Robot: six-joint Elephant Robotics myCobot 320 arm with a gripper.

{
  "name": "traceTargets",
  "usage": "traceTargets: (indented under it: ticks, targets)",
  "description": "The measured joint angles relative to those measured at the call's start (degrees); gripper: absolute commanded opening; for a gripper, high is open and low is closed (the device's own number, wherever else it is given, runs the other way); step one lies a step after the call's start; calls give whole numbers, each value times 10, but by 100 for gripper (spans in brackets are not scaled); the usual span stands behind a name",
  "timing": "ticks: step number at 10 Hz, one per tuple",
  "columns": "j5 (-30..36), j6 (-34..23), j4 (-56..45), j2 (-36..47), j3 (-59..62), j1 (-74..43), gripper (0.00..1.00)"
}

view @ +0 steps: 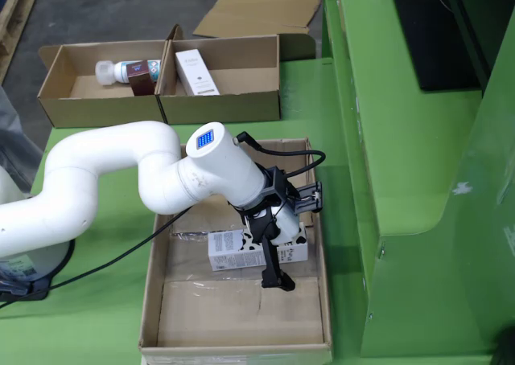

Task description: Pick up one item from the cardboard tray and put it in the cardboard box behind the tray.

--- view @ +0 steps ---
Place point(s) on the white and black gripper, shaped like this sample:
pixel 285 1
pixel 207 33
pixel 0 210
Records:
pixel 287 226

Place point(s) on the cow print hand cream box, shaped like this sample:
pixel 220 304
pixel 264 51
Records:
pixel 229 252

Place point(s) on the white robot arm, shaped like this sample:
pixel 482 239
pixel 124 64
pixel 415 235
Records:
pixel 100 168

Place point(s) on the large shallow cardboard tray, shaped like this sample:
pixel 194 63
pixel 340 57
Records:
pixel 241 312

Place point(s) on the cardboard box with back flap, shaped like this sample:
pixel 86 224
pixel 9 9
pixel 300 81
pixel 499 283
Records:
pixel 225 107

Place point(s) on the slim white serum box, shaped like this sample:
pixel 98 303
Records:
pixel 195 73

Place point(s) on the small maroon box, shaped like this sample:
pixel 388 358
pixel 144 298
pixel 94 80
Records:
pixel 141 84

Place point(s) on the plain open cardboard box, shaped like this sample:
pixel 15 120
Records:
pixel 100 111

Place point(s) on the flat cardboard sheet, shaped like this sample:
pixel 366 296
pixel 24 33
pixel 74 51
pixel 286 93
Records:
pixel 257 11

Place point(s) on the green metal machine housing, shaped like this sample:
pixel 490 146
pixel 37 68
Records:
pixel 402 140

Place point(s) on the white plastic bottle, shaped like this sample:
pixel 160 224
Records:
pixel 118 70

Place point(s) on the grey cover sheet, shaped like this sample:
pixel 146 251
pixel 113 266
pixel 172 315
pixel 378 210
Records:
pixel 16 148

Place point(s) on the wooden pallet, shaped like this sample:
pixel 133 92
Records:
pixel 12 15

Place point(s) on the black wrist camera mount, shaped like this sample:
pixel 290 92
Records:
pixel 310 200

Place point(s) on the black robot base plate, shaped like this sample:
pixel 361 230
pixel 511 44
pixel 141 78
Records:
pixel 40 290

